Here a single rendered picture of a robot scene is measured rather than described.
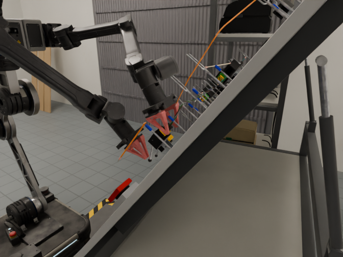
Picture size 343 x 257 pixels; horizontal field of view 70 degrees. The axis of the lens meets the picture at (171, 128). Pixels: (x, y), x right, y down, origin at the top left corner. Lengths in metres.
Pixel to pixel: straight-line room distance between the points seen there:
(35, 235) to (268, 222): 1.42
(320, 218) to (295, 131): 2.55
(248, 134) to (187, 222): 0.96
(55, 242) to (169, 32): 2.92
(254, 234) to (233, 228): 0.07
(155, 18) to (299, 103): 2.25
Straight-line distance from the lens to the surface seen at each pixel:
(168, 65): 0.74
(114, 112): 0.79
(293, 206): 1.16
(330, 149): 0.53
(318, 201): 0.87
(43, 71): 0.83
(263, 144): 2.04
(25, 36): 1.49
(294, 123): 3.27
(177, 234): 0.94
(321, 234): 0.75
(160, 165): 0.43
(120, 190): 0.58
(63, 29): 1.39
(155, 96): 0.73
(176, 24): 3.66
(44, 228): 1.94
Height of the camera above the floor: 1.45
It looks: 21 degrees down
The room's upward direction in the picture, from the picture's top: straight up
